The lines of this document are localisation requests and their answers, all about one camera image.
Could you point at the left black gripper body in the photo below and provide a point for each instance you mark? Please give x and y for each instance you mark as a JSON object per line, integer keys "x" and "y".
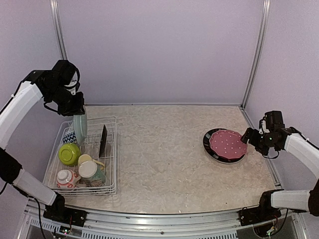
{"x": 67, "y": 104}

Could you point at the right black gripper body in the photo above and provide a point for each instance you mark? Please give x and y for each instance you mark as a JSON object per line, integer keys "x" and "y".
{"x": 263, "y": 143}

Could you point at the light green flower plate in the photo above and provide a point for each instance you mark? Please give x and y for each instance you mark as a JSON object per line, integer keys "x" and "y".
{"x": 80, "y": 127}

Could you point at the pink polka dot plate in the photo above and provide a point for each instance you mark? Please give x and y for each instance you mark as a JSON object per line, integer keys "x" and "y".
{"x": 227, "y": 144}

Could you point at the black striped rim plate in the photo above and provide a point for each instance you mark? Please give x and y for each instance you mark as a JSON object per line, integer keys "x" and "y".
{"x": 212, "y": 153}

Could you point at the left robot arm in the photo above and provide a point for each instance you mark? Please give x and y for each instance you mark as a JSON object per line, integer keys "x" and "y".
{"x": 55, "y": 85}

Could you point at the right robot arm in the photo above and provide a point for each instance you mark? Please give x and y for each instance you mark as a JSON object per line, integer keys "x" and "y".
{"x": 292, "y": 142}

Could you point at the blue white patterned bowl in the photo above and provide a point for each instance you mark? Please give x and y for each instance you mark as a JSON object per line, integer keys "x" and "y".
{"x": 69, "y": 138}

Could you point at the green bowl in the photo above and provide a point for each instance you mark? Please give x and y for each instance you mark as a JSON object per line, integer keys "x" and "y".
{"x": 69, "y": 153}

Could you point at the pale yellow mug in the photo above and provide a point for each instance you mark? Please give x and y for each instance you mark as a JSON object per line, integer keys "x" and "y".
{"x": 86, "y": 157}

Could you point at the small black square plate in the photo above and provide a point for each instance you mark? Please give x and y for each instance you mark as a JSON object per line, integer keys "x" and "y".
{"x": 103, "y": 141}

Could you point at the teal patterned mug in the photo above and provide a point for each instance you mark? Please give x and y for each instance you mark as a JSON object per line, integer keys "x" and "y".
{"x": 91, "y": 174}

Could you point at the red white floral teacup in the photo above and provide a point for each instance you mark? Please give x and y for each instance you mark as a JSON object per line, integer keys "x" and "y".
{"x": 67, "y": 179}

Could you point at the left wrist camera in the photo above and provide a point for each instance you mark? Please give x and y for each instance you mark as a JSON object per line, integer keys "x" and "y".
{"x": 73, "y": 87}

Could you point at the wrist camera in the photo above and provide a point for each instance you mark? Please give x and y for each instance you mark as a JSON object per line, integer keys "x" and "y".
{"x": 271, "y": 121}
{"x": 73, "y": 87}

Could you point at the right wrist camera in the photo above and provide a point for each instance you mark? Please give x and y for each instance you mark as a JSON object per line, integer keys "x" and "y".
{"x": 271, "y": 121}

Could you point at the white wire dish rack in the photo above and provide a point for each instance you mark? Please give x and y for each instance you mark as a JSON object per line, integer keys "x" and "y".
{"x": 90, "y": 146}

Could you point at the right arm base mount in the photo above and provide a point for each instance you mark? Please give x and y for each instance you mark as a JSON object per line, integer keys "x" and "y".
{"x": 261, "y": 213}

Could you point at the left aluminium corner post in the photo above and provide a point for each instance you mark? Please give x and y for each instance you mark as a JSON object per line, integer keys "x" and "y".
{"x": 59, "y": 35}

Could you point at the aluminium corner post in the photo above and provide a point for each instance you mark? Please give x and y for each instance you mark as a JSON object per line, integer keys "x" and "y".
{"x": 258, "y": 52}
{"x": 59, "y": 35}

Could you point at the aluminium front rail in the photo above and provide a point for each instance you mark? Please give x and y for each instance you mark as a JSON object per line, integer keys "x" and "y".
{"x": 110, "y": 225}

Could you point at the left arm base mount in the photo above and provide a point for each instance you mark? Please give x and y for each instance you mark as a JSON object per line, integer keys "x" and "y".
{"x": 58, "y": 212}

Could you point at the right aluminium corner post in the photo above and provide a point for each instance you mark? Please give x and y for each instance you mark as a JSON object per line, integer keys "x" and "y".
{"x": 258, "y": 52}

